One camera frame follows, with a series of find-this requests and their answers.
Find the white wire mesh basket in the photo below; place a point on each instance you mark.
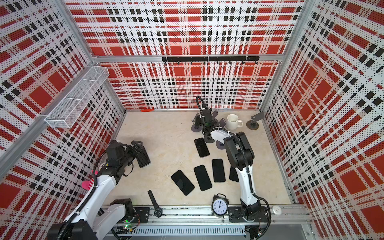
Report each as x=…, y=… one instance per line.
x=69, y=109

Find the black alarm clock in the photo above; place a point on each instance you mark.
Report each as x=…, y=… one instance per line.
x=220, y=205

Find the green phone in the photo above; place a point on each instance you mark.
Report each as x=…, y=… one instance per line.
x=218, y=171

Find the pink white plush toy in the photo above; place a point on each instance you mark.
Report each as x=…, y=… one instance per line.
x=87, y=185

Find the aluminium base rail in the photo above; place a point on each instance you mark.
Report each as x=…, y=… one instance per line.
x=195, y=220

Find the black phone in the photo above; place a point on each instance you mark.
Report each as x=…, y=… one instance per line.
x=233, y=175
x=203, y=178
x=202, y=148
x=182, y=182

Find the white ceramic mug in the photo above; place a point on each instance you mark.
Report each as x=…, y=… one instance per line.
x=233, y=122

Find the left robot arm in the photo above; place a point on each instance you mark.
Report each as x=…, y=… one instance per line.
x=96, y=198

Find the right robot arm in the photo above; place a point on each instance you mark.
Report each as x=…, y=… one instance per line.
x=240, y=155

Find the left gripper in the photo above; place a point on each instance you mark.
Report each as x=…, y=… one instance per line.
x=136, y=145

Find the black hook rail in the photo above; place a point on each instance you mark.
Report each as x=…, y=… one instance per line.
x=211, y=59

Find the grey stand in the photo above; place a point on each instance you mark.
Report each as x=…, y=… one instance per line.
x=208, y=139
x=220, y=146
x=197, y=123

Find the black wrist watch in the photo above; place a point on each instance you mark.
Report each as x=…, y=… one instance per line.
x=154, y=202

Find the purple phone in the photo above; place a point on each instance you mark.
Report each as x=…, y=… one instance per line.
x=143, y=158

